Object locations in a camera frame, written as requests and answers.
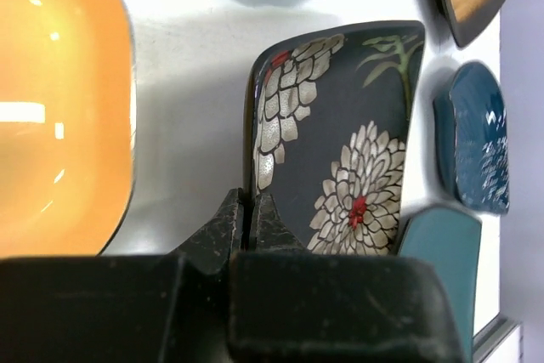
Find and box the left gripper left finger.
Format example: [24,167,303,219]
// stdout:
[1,189,244,362]

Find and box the dark blue leaf plate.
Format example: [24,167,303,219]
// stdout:
[433,60,510,215]

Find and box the black floral square plate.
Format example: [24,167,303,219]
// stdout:
[244,20,426,255]

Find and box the teal square large plate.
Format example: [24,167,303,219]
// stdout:
[398,206,482,362]

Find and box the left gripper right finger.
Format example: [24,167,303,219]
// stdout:
[227,194,465,362]

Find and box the aluminium table frame rail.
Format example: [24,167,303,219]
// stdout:
[473,314,523,362]

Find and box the yellow square small plate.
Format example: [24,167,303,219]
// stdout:
[1,0,136,257]

